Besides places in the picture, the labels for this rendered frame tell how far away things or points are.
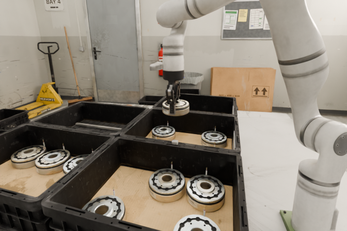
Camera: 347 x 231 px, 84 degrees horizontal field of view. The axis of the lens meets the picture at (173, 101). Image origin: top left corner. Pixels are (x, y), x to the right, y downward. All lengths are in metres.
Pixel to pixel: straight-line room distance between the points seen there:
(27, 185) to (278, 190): 0.84
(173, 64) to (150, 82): 3.21
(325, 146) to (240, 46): 3.14
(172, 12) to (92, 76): 3.76
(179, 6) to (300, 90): 0.38
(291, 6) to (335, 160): 0.37
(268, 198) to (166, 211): 0.42
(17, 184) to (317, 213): 0.84
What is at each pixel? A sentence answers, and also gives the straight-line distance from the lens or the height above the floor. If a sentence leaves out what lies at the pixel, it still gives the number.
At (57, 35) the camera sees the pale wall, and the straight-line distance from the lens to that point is 4.68.
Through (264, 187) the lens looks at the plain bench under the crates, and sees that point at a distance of 0.88.
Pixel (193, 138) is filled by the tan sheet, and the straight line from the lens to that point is 0.87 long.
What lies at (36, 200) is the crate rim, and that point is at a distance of 0.52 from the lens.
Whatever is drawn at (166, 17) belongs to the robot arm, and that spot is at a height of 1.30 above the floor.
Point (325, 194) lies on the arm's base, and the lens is 0.66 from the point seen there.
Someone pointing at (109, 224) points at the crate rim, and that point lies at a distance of 0.42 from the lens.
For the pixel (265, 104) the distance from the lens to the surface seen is 3.61.
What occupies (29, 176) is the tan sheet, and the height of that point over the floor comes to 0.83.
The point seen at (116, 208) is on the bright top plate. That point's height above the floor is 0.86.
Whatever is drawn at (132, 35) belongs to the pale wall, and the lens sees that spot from 3.83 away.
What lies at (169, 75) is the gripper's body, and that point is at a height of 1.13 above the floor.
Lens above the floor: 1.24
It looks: 17 degrees down
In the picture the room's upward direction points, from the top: straight up
